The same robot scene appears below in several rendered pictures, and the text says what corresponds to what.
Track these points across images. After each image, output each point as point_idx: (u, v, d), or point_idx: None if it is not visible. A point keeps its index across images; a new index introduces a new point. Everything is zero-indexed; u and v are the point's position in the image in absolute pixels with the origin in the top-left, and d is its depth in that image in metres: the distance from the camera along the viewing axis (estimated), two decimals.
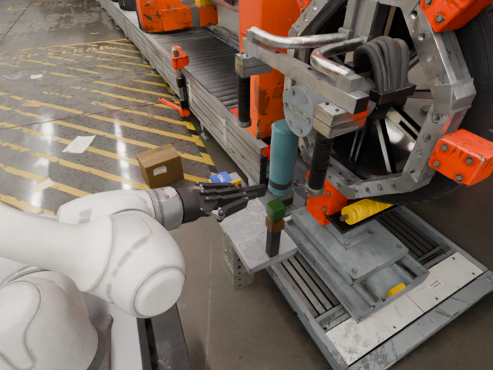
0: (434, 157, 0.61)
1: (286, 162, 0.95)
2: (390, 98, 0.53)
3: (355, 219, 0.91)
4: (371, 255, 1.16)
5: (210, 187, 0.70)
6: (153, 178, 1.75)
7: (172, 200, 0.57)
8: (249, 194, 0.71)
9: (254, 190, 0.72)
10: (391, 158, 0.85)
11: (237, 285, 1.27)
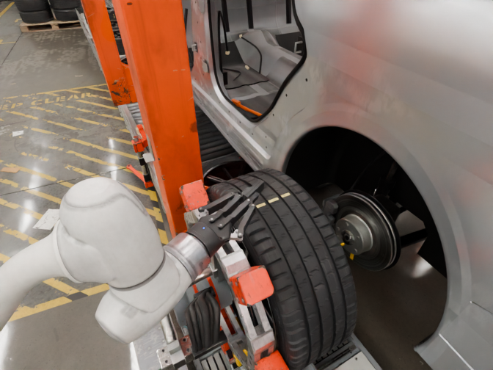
0: None
1: None
2: (205, 353, 0.74)
3: (239, 365, 1.12)
4: None
5: (240, 227, 0.66)
6: None
7: None
8: (242, 196, 0.73)
9: None
10: (257, 320, 1.09)
11: None
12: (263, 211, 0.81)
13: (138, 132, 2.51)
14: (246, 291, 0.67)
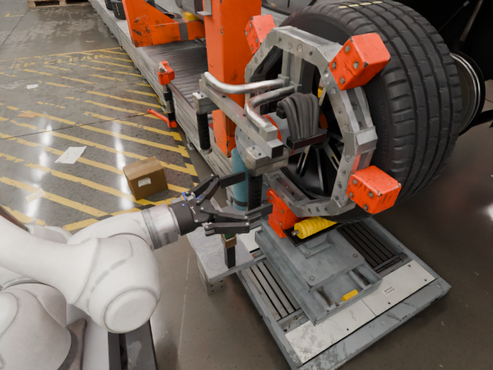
0: (349, 189, 0.73)
1: (245, 183, 1.07)
2: (303, 144, 0.65)
3: (304, 235, 1.03)
4: (329, 264, 1.28)
5: (221, 227, 0.65)
6: (138, 189, 1.87)
7: None
8: (222, 181, 0.78)
9: (229, 182, 0.78)
10: (325, 182, 1.00)
11: (210, 290, 1.39)
12: (358, 8, 0.73)
13: None
14: (362, 49, 0.58)
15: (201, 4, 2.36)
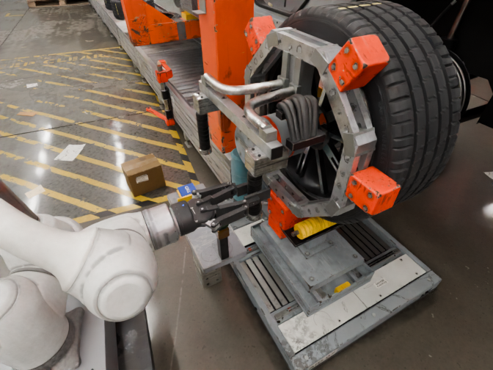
0: (348, 189, 0.73)
1: None
2: (302, 146, 0.65)
3: (304, 236, 1.03)
4: (329, 265, 1.29)
5: (222, 220, 0.67)
6: (136, 186, 1.90)
7: None
8: None
9: (246, 190, 0.76)
10: (324, 182, 1.00)
11: (205, 283, 1.42)
12: (357, 9, 0.73)
13: None
14: (361, 51, 0.58)
15: None
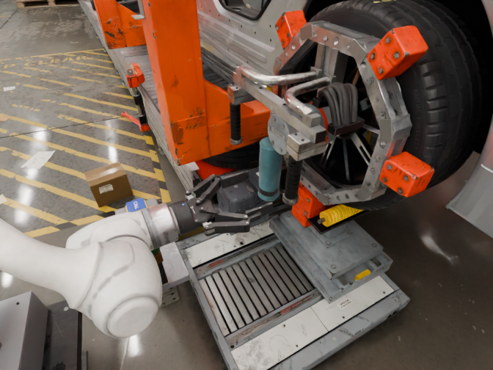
0: (383, 174, 0.77)
1: (272, 173, 1.11)
2: (343, 131, 0.69)
3: (330, 222, 1.07)
4: (349, 253, 1.33)
5: (221, 227, 0.65)
6: (100, 196, 1.82)
7: None
8: None
9: (231, 182, 0.78)
10: (351, 171, 1.04)
11: (161, 303, 1.34)
12: (391, 3, 0.77)
13: (133, 71, 2.38)
14: (403, 40, 0.62)
15: None
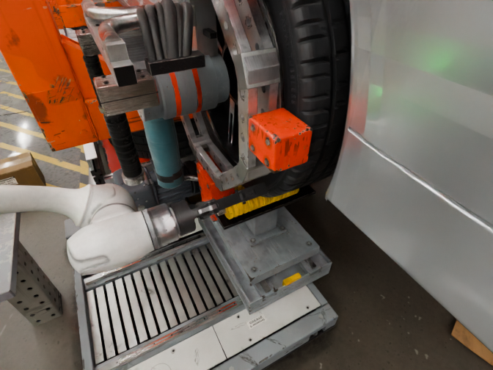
0: (250, 139, 0.54)
1: (162, 152, 0.88)
2: (167, 69, 0.46)
3: (230, 213, 0.84)
4: (276, 253, 1.09)
5: (220, 206, 0.66)
6: None
7: None
8: None
9: (252, 197, 0.74)
10: None
11: (33, 320, 1.09)
12: None
13: None
14: None
15: None
